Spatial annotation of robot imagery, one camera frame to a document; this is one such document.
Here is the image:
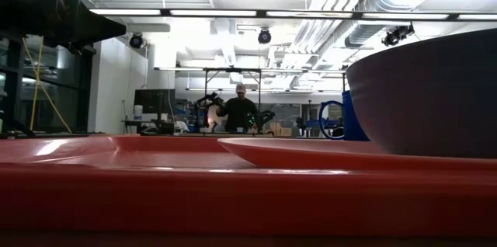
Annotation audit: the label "pink plastic plate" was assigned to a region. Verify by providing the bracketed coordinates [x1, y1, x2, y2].
[216, 137, 497, 171]

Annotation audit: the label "black dome camera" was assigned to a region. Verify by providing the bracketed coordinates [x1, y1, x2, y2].
[257, 27, 273, 45]
[128, 32, 145, 50]

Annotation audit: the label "black bar with light strips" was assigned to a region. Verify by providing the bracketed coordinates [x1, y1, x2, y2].
[89, 7, 497, 23]

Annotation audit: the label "blue plastic cup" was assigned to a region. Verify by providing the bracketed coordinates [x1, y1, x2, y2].
[318, 89, 370, 142]

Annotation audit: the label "black ceiling spotlights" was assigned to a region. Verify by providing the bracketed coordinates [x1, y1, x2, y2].
[381, 23, 415, 47]

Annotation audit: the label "black background frame stand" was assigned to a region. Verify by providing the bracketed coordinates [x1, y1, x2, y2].
[202, 67, 262, 134]

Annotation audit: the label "blue-grey bowl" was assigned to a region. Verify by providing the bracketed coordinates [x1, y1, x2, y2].
[345, 27, 497, 160]

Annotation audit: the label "background desk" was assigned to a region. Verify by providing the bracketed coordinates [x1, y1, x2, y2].
[122, 119, 176, 136]

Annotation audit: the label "black computer monitor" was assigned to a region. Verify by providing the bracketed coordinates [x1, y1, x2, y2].
[134, 89, 176, 115]

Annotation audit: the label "person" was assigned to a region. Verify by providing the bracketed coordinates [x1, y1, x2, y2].
[172, 117, 191, 134]
[215, 82, 258, 134]

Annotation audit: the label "red plastic tray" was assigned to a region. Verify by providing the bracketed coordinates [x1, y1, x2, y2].
[0, 134, 497, 240]

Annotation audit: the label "yellow extension cable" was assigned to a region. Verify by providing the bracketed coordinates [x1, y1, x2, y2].
[21, 36, 73, 134]

